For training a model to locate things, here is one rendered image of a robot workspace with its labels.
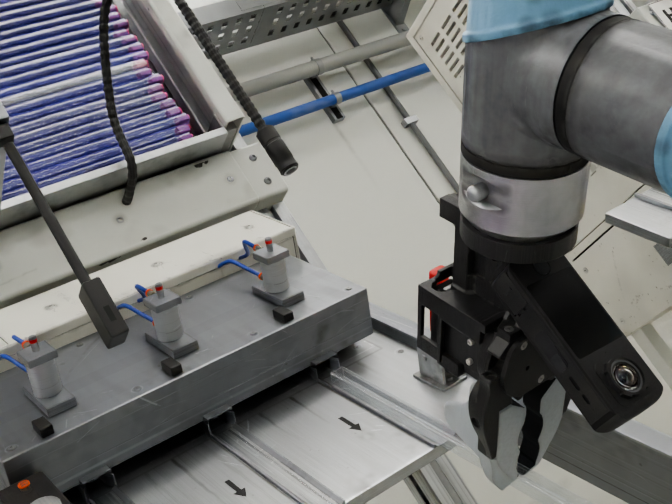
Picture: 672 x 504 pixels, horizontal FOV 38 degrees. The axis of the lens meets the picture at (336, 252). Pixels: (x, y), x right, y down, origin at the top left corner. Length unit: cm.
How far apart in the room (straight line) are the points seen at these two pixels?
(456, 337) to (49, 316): 40
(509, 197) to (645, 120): 11
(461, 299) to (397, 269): 228
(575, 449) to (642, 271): 98
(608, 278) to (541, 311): 121
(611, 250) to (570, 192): 120
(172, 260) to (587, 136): 54
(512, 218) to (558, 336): 8
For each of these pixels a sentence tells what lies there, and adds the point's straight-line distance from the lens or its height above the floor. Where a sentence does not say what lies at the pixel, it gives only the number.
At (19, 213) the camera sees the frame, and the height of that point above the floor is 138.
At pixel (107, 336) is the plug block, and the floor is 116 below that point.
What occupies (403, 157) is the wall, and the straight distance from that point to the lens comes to 314.
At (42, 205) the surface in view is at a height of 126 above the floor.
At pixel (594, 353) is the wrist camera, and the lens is 60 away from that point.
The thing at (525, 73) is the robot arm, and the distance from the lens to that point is 52.
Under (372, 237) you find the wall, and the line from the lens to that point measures 294.
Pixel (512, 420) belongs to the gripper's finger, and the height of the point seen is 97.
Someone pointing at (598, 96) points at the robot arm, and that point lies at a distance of 50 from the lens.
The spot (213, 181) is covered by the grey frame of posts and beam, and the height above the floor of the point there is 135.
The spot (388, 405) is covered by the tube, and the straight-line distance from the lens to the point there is 80.
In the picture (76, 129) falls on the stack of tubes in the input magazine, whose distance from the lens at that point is 103.
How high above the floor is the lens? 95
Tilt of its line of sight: 15 degrees up
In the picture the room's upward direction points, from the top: 33 degrees counter-clockwise
